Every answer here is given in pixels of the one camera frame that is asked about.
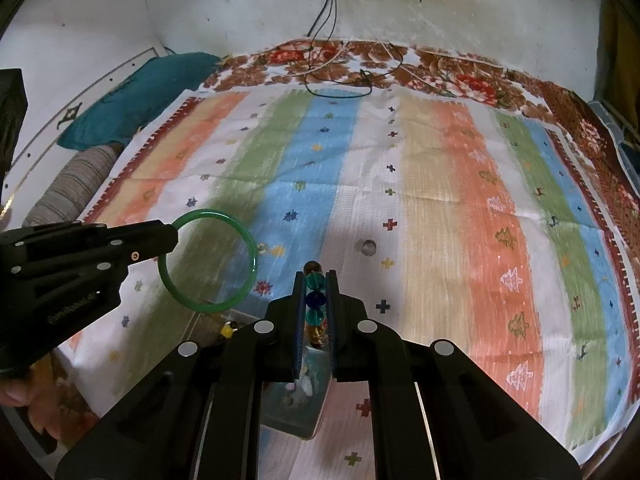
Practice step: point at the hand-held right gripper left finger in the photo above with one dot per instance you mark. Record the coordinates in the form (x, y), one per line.
(300, 320)

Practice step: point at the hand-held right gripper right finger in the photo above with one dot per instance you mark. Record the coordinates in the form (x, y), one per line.
(334, 320)

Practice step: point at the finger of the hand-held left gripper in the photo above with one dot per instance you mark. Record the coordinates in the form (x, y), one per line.
(150, 234)
(75, 266)

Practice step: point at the green jade bangle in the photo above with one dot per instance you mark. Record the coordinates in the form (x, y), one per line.
(255, 260)

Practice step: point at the silver metal tin box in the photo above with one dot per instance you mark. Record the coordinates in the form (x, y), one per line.
(295, 420)

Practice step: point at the person's left hand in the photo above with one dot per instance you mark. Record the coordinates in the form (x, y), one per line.
(15, 391)

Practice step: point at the clear glass bead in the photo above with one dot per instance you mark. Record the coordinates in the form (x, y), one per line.
(368, 248)

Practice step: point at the grey striped bolster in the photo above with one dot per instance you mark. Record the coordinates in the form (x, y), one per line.
(70, 185)

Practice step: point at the teal pillow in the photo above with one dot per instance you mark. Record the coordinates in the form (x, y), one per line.
(130, 105)

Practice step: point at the white panel with black ornament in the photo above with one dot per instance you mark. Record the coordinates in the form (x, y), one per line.
(65, 115)

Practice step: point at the black box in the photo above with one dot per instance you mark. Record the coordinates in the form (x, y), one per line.
(11, 125)

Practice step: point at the striped pastel cloth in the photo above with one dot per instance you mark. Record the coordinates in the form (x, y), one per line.
(425, 185)

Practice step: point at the blue plaid cloth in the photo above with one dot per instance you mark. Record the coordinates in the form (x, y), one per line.
(612, 125)

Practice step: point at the mustard hanging garment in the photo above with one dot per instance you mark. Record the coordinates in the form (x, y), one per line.
(620, 45)

